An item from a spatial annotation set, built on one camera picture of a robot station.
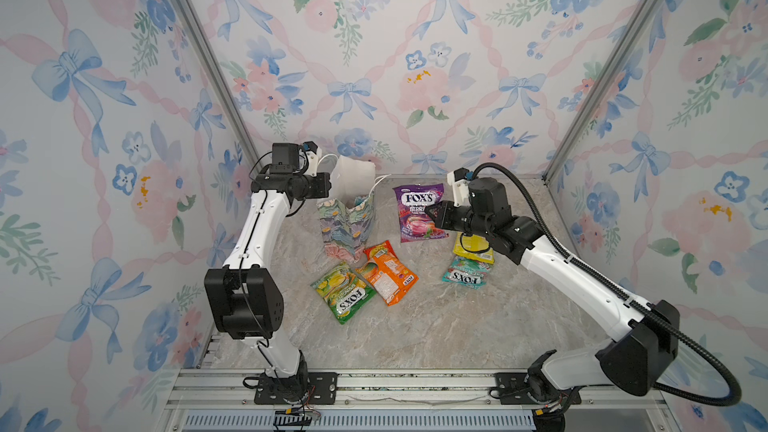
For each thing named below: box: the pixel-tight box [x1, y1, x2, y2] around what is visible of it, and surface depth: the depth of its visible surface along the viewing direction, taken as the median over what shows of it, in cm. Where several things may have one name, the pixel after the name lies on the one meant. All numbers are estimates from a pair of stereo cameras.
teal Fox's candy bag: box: [442, 256, 492, 289], surface depth 92 cm
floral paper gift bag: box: [317, 155, 375, 263], surface depth 90 cm
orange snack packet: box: [356, 240, 419, 307], surface depth 92 cm
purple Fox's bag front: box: [392, 183, 449, 243], surface depth 78 cm
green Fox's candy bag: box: [310, 262, 377, 325], surface depth 90 cm
